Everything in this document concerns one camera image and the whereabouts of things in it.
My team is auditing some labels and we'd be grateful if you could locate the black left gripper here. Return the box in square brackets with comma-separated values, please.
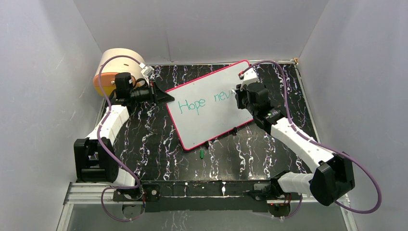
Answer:
[131, 80, 175, 107]

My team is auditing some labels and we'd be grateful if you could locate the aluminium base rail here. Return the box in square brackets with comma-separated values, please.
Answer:
[57, 180, 357, 231]

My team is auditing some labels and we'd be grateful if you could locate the beige cylindrical drawer box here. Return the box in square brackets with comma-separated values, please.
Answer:
[93, 48, 145, 96]

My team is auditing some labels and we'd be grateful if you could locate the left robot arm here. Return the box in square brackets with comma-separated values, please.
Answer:
[74, 72, 175, 200]

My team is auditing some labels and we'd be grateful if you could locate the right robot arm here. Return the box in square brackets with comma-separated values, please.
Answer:
[235, 82, 355, 206]

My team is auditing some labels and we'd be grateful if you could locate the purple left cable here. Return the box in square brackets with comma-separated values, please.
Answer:
[97, 55, 144, 222]

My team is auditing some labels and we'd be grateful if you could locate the pink framed whiteboard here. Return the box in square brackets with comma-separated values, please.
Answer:
[166, 60, 253, 151]

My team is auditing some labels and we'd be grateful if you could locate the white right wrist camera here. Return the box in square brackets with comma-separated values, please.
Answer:
[238, 67, 257, 91]

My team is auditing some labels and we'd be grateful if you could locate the purple cable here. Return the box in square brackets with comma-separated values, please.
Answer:
[239, 60, 382, 214]
[97, 55, 144, 222]

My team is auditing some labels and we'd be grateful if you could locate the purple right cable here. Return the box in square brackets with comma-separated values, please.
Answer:
[239, 60, 382, 214]

